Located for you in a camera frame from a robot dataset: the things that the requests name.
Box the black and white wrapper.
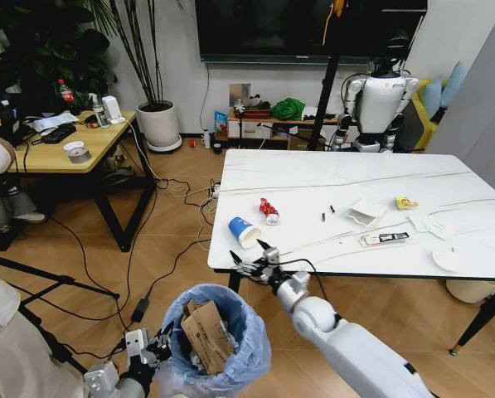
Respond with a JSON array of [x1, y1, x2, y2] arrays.
[[357, 231, 412, 248]]

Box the black bottle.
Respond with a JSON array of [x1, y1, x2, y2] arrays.
[[0, 99, 22, 134]]

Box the white round plant pot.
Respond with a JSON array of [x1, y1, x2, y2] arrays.
[[136, 100, 183, 153]]

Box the wooden table black legs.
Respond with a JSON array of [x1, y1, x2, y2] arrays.
[[0, 109, 158, 253]]

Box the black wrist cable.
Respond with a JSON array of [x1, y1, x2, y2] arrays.
[[279, 258, 329, 302]]

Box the white papers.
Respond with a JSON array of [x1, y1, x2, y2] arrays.
[[26, 113, 80, 133]]

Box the black power adapter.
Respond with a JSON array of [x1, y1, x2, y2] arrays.
[[129, 291, 153, 324]]

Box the dark leafy plant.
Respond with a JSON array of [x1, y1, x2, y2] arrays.
[[0, 0, 118, 111]]

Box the blue plastic bin liner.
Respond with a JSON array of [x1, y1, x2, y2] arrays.
[[159, 284, 273, 389]]

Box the white marble table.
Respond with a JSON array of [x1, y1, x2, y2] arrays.
[[207, 148, 495, 357]]

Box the clear spray bottle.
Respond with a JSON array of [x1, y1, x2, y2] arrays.
[[87, 92, 108, 129]]

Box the tall thin-stemmed plant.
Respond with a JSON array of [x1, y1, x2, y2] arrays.
[[99, 0, 184, 109]]

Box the red label cola bottle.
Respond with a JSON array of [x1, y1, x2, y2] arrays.
[[56, 78, 76, 116]]

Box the grey partition panel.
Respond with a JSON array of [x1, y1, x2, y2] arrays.
[[424, 0, 495, 194]]

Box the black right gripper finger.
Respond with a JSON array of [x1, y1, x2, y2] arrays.
[[256, 238, 275, 265], [229, 250, 261, 278]]

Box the white humanoid robot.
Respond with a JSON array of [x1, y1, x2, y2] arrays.
[[328, 31, 421, 154]]

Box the grey tape roll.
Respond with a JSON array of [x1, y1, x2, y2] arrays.
[[62, 140, 93, 164]]

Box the brown flattened cardboard box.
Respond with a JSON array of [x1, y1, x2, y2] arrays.
[[180, 298, 236, 375]]

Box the black pouch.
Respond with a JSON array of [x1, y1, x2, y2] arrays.
[[41, 123, 78, 145]]

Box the white paper plate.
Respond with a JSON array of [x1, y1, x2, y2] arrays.
[[431, 240, 478, 274]]

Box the white trash bin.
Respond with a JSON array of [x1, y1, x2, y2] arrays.
[[153, 358, 248, 398]]

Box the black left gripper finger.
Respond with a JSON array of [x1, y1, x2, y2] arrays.
[[145, 346, 174, 366], [152, 322, 176, 348]]

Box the white floor cable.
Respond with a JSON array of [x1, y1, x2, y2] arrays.
[[122, 118, 223, 252]]

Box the orange strap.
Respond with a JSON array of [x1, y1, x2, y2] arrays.
[[321, 0, 347, 46]]

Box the white box device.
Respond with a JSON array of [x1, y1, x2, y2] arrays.
[[101, 95, 127, 126]]

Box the silver wall plate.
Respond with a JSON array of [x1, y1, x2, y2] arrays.
[[229, 82, 253, 109]]

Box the white round container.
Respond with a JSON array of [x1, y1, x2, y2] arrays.
[[444, 279, 495, 303]]

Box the low wooden cabinet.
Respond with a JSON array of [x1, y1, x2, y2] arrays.
[[226, 108, 340, 151]]

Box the crumpled white food box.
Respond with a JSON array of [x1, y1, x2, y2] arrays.
[[345, 197, 389, 229]]

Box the crushed red drink can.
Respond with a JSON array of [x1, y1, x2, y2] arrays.
[[259, 197, 281, 227]]

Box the white crumpled napkin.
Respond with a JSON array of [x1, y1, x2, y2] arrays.
[[408, 211, 462, 242]]

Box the blue paper cup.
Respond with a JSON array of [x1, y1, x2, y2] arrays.
[[227, 215, 265, 250]]

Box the black camera tripod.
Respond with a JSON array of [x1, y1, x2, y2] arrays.
[[0, 250, 121, 375]]

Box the yellow sofa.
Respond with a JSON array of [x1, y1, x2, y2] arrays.
[[396, 78, 441, 153]]

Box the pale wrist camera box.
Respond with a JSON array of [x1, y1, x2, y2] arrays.
[[263, 247, 283, 267], [124, 329, 146, 358]]

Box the green cloth bundle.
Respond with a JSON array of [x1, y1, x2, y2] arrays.
[[270, 97, 306, 122]]

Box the black floor cable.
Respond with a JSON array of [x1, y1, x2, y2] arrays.
[[21, 177, 215, 332]]

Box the light blue cushion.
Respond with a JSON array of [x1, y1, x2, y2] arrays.
[[420, 76, 444, 119], [440, 61, 471, 109]]

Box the black stand pole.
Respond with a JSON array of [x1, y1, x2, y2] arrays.
[[307, 0, 356, 151]]

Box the black flat screen television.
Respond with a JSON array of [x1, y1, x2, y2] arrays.
[[194, 0, 429, 66]]

